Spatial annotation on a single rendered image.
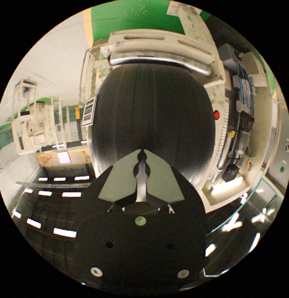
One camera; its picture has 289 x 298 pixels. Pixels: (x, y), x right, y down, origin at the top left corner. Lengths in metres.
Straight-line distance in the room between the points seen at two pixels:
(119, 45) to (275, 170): 0.82
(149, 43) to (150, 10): 0.91
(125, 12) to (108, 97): 1.13
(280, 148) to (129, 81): 0.68
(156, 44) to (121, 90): 0.22
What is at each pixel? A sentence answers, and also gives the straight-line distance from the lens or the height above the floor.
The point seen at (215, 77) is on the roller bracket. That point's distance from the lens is 0.37.
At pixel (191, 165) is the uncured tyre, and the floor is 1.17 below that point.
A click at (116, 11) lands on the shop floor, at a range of 1.22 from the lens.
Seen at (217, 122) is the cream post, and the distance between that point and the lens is 0.47.
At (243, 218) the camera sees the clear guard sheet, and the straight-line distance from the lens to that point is 0.76.
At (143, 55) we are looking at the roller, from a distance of 0.31.
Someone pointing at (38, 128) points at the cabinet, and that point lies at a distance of 4.52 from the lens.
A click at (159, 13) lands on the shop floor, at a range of 1.22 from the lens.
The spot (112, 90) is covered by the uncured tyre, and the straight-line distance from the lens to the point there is 0.17.
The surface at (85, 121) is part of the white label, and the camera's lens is 0.18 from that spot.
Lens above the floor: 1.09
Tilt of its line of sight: 22 degrees up
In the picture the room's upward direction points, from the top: 179 degrees counter-clockwise
